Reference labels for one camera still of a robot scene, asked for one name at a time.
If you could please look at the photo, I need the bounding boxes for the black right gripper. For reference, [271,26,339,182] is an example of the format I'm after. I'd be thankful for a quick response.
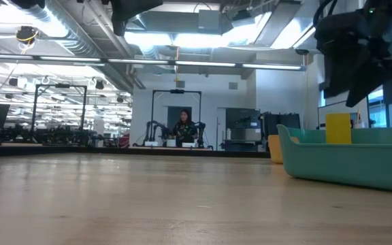
[314,11,392,108]

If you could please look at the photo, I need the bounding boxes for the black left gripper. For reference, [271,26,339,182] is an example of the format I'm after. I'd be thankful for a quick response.
[110,0,165,37]

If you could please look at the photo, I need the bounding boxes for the long yellow toy block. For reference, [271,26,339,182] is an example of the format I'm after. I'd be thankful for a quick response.
[325,112,353,145]

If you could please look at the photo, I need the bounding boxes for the long ceiling light bar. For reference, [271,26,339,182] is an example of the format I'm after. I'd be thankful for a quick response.
[0,53,306,71]

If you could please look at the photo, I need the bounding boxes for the whiteboard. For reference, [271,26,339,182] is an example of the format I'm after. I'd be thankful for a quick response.
[317,98,369,130]

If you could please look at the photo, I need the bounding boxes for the black equipment cases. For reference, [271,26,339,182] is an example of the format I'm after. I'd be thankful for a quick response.
[260,112,301,137]

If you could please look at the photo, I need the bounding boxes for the green plastic bin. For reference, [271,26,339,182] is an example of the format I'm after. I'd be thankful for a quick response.
[276,123,392,195]

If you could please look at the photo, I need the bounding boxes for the black ceiling dome device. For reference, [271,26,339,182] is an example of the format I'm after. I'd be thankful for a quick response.
[14,25,40,46]

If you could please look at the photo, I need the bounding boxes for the red chair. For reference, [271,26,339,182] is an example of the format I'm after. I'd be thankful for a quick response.
[118,133,131,148]

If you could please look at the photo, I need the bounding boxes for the person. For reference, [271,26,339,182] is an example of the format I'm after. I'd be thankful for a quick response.
[173,108,199,148]

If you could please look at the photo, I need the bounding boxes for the black background station frame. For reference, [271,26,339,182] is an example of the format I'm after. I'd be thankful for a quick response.
[150,88,203,148]

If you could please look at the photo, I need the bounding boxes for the black background gantry frame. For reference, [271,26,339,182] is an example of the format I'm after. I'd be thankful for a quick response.
[30,83,88,137]

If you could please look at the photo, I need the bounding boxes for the black aluminium table frame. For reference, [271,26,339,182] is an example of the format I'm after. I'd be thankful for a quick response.
[0,145,272,159]

